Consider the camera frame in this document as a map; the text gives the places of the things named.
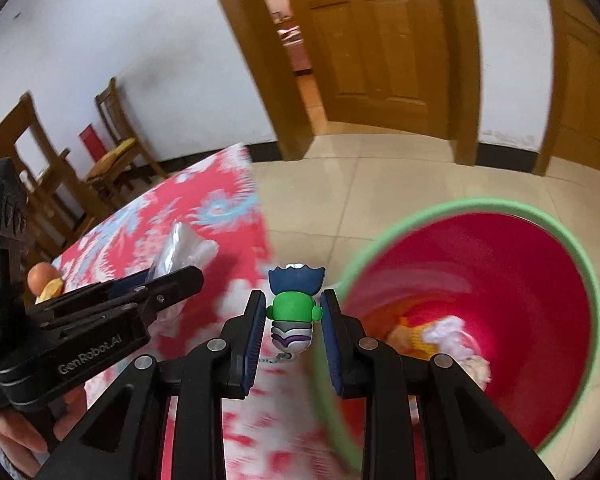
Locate green blue toy figure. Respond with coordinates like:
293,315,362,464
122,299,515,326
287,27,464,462
260,263,327,363

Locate wooden chair with cushion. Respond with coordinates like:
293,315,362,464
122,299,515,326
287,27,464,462
82,77,170,198

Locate white tissue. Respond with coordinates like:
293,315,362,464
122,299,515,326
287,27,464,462
457,352,494,389

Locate dark wooden chair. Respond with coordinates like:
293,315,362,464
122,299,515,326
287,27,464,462
0,91,113,266

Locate yellow banana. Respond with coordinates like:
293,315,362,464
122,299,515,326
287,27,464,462
35,277,66,306

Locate red apple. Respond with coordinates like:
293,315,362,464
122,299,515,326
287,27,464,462
27,262,61,301

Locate red floral tablecloth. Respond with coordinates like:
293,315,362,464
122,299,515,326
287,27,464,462
52,142,421,480

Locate clear plastic bag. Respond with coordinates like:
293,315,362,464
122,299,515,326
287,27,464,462
147,221,220,336

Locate red flat board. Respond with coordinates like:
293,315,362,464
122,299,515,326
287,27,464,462
78,125,106,163

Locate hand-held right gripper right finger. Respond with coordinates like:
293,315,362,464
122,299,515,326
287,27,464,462
319,289,556,480

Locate person's left hand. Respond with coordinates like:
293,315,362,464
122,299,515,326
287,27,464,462
0,388,89,469

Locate panelled wooden door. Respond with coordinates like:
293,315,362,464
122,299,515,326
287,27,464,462
305,0,453,138
532,0,600,186

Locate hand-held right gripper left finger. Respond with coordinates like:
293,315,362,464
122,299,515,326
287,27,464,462
35,290,267,480

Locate red bin with green rim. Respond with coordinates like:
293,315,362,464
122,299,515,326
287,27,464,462
312,199,600,476

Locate yellow seat cushion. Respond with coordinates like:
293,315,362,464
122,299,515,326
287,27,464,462
86,138,137,178

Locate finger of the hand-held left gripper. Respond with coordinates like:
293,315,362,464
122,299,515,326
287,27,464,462
27,266,204,356
62,271,153,297

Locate wooden door frame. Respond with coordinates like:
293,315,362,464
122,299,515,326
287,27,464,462
202,0,481,167

